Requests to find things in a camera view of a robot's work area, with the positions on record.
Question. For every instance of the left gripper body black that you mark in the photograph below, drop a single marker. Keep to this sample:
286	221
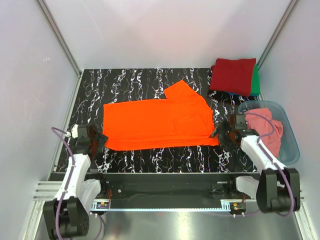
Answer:
99	140

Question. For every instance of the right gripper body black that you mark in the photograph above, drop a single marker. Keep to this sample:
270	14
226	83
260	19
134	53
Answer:
227	136

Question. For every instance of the orange t shirt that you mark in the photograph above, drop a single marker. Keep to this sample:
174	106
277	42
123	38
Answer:
183	118

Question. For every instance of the clear blue plastic bin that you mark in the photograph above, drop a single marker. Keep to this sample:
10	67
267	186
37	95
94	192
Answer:
282	143

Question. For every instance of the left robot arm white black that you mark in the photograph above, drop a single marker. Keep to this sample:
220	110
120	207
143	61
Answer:
67	214

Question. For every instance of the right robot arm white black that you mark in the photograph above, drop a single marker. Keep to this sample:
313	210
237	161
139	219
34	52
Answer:
278	188

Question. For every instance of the pink t shirt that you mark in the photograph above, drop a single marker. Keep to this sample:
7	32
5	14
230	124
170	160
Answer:
261	120

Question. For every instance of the folded blue t shirt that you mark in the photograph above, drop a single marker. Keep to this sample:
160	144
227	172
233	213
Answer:
253	95

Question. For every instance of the folded green t shirt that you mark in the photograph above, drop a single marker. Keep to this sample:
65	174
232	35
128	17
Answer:
255	82

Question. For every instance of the folded red t shirt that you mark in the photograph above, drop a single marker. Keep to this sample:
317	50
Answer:
232	76

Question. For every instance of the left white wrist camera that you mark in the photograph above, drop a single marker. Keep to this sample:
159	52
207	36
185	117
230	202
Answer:
73	132

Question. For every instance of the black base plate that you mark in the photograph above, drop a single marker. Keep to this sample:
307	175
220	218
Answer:
136	186

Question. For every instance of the white slotted cable duct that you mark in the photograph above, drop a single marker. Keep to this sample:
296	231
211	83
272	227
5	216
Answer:
175	204

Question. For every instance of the right aluminium frame post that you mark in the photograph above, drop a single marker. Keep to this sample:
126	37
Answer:
277	31

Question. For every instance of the aluminium frame post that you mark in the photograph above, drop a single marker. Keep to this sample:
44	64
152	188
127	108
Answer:
58	35
277	31

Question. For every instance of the left aluminium frame post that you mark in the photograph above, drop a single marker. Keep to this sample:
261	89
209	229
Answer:
58	35

